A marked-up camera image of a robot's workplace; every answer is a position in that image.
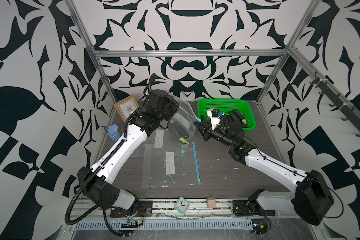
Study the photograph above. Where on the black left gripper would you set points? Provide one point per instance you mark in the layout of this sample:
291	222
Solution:
173	111

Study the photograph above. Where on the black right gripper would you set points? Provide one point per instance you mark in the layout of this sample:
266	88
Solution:
207	131

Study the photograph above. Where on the lifted clear zip-top bag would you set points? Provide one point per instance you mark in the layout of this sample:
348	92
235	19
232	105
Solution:
184	119

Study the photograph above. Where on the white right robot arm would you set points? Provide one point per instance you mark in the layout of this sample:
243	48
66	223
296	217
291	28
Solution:
308	194

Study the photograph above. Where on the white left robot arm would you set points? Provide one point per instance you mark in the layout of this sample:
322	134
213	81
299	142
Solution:
96	182

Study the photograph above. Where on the far clear zip-top bag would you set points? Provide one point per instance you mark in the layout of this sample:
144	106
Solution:
159	139

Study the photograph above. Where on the near clear zip-top bag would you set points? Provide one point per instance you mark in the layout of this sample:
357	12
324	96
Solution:
171	166

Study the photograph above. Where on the gold framed plant picture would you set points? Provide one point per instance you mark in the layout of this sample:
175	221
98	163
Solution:
126	106

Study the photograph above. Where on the small pink block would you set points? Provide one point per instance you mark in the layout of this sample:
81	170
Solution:
211	203

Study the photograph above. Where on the mint square clock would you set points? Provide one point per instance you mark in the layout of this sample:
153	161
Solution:
182	205

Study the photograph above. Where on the small green circuit board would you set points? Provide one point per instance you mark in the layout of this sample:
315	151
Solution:
132	223

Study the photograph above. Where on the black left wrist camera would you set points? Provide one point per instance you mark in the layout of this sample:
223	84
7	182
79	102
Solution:
158	99

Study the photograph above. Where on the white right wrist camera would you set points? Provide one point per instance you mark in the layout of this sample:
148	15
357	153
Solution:
215	116

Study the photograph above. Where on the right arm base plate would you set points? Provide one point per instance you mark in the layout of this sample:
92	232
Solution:
250	207

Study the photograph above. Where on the white perforated cable duct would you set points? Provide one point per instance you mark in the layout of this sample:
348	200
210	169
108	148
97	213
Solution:
173	224

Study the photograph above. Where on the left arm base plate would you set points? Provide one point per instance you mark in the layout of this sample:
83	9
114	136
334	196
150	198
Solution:
140	208

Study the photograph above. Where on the black wall hook rail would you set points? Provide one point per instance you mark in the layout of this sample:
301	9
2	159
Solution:
338	101

